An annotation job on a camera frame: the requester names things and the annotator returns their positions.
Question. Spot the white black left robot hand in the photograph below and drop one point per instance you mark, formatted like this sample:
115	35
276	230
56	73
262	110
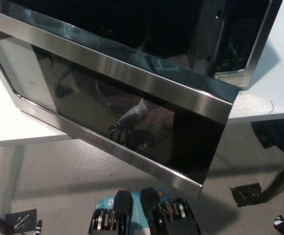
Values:
38	228

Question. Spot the microwave door with glass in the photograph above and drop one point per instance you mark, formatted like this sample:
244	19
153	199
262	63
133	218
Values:
122	73

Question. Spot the black robot feet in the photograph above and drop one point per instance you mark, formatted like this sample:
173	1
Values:
144	215

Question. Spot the black left floor plate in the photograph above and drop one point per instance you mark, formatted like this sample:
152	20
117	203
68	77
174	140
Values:
22	220

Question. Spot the black slanted table leg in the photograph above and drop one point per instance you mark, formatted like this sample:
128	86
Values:
282	176

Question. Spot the black tape floor patch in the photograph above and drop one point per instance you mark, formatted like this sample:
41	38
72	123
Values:
246	194

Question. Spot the black cloth under table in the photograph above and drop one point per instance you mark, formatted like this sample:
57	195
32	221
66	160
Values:
276	137

